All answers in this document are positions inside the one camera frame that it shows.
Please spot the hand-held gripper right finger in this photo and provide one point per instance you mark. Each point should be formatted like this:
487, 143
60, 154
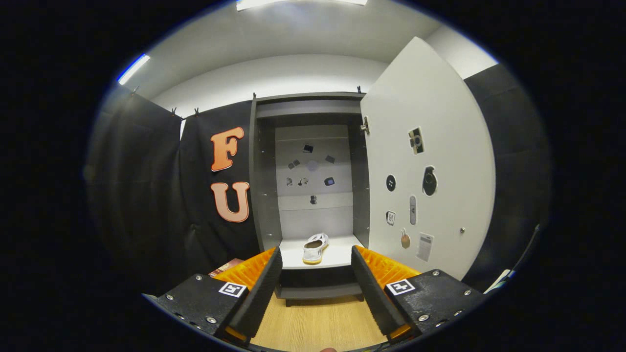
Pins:
374, 293

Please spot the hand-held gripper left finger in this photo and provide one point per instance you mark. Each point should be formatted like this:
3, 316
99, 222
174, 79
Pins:
259, 298

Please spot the white canvas shoe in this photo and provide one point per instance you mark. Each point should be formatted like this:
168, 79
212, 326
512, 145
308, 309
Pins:
313, 249

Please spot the dark grey shoe cabinet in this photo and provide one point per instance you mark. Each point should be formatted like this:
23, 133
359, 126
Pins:
264, 195

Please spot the beige shoe cabinet door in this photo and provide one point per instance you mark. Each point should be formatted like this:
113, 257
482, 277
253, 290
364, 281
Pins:
440, 122

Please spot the metal door hinge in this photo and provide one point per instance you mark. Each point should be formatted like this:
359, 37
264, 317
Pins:
365, 126

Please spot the brown cover book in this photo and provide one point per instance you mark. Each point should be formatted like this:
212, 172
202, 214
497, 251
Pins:
226, 267

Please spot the white sheet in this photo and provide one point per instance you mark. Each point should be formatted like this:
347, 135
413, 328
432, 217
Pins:
499, 281

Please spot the black backdrop cloth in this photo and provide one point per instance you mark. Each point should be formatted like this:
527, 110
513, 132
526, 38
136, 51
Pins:
146, 195

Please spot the narrow ceiling light strip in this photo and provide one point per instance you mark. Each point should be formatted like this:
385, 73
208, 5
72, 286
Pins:
133, 69

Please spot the rectangular ceiling light panel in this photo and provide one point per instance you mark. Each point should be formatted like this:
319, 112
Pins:
293, 3

